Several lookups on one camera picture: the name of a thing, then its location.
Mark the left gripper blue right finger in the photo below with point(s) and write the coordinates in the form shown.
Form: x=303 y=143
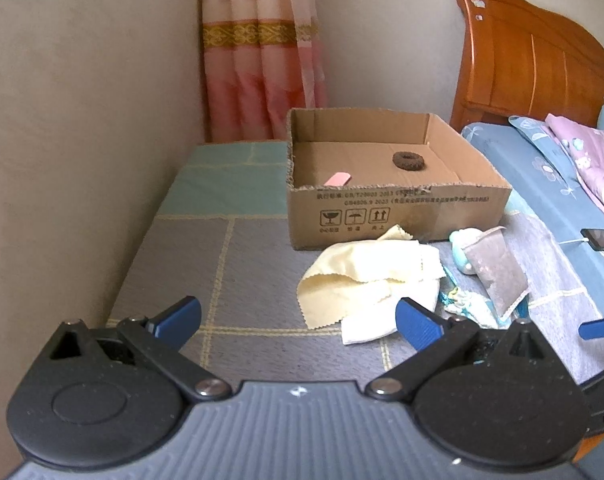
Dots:
x=440 y=344

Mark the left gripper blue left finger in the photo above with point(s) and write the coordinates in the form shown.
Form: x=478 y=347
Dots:
x=156 y=343

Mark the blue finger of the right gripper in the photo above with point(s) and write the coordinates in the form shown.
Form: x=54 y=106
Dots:
x=592 y=330

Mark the brown knitted hair scrunchie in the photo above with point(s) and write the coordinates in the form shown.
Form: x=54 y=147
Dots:
x=408 y=161

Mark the pink eraser strip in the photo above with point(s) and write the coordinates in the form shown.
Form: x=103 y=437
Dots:
x=338 y=179

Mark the white cloth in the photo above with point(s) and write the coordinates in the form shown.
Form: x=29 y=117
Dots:
x=370 y=308

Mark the small black device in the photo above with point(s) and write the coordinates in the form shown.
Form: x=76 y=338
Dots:
x=595 y=238

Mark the grey sachet bag rear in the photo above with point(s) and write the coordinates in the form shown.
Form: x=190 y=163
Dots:
x=498 y=270

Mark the yellow cleaning cloth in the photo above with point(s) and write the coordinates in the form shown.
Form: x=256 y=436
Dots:
x=394 y=256

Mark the grey checked blanket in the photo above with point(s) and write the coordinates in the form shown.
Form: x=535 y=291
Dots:
x=222 y=236

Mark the pink floral pillow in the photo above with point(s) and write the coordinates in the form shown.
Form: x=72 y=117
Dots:
x=585 y=146

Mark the open cardboard box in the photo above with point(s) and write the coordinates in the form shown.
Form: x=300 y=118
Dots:
x=458 y=188

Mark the blue floral bed sheet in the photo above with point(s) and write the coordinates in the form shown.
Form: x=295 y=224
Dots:
x=529 y=158

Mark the orange wooden headboard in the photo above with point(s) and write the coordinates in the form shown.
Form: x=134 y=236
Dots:
x=519 y=59

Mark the pink patterned curtain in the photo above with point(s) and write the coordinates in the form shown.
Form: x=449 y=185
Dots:
x=261 y=58

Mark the teal floral drawstring pouch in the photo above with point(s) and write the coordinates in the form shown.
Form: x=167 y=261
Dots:
x=461 y=292

